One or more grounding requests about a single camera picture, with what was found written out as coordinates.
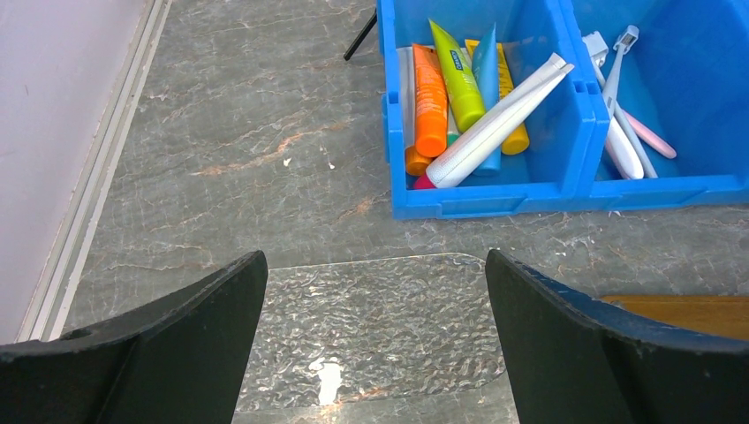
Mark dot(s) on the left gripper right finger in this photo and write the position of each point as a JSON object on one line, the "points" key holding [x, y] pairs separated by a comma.
{"points": [[572, 358]]}

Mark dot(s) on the blue three-compartment bin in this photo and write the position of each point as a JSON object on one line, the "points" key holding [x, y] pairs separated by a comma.
{"points": [[686, 79]]}

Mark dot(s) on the white toothbrush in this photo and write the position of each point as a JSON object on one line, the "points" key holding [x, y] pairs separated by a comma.
{"points": [[617, 143]]}

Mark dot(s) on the white toothpaste tube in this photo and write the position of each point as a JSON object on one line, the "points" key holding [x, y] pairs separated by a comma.
{"points": [[472, 147]]}

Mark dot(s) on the orange toothpaste tube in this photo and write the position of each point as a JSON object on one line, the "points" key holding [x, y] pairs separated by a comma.
{"points": [[425, 107]]}

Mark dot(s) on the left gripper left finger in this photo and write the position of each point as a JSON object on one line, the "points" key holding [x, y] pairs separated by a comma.
{"points": [[181, 358]]}

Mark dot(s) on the oval wooden tray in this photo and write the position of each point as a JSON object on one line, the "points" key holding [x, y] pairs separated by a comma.
{"points": [[724, 316]]}

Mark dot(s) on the green toothpaste tube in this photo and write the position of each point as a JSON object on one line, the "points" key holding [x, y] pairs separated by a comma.
{"points": [[462, 89]]}

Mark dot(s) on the clear textured glass mat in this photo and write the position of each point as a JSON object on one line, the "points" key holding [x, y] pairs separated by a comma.
{"points": [[369, 330]]}

